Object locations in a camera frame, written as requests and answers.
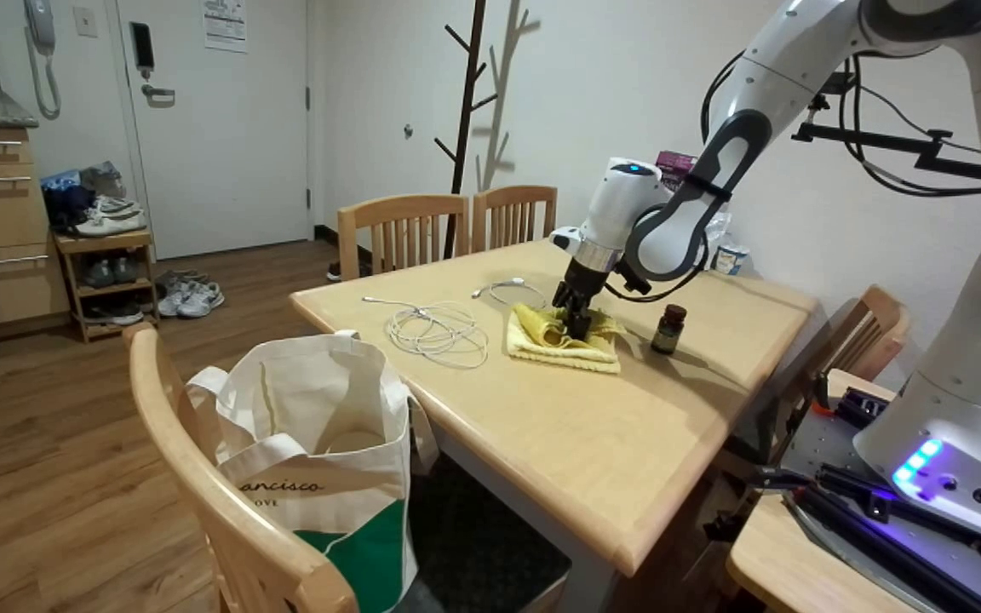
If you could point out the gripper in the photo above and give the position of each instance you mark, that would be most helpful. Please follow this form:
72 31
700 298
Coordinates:
586 279

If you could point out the dark shoe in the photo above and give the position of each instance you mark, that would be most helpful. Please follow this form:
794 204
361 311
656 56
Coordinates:
346 271

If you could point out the dark wooden coat rack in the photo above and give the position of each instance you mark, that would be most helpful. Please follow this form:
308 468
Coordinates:
467 102

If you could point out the black clamp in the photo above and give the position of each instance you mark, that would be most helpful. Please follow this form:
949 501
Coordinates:
754 494
861 406

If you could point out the pair of white sneakers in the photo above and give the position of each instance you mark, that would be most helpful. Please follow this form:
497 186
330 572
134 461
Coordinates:
107 217

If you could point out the yellow towel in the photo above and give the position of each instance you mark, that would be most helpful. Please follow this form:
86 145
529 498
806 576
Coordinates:
542 345

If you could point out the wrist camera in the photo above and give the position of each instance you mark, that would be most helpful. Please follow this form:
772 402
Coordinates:
632 278

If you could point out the paper notice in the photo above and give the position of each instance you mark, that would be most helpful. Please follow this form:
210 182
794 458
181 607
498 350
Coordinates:
225 24

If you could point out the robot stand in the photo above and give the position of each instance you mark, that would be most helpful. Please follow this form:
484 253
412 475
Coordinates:
780 553

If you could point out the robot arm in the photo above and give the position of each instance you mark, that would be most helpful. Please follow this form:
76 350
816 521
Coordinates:
959 340

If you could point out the clear plastic bottle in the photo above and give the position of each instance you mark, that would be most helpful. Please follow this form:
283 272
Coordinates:
716 226

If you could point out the white door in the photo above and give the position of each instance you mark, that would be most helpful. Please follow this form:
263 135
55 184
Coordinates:
226 145

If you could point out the brown glass bottle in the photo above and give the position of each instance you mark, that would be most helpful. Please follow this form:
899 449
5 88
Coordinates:
668 332

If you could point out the wall phone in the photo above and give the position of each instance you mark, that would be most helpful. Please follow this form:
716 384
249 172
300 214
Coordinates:
41 34

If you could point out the row of shoes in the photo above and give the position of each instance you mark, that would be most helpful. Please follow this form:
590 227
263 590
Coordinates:
188 296

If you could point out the white plastic cup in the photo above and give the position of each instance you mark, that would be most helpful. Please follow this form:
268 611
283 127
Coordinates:
729 258

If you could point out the heap of bags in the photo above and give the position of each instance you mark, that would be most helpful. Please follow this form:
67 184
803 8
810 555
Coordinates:
73 191

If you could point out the wall switch plate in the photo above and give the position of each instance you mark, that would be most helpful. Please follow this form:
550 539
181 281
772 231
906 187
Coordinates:
85 21

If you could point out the wooden chair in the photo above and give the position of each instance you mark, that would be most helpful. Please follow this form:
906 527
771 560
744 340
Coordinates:
512 213
401 226
874 332
201 494

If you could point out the white and green tote bag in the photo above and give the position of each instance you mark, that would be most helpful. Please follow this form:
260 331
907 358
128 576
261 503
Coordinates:
320 426

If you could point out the purple box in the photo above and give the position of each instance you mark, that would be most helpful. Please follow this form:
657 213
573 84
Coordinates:
674 166

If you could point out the wooden shoe rack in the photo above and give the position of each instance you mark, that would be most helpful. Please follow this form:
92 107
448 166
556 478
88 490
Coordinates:
107 289

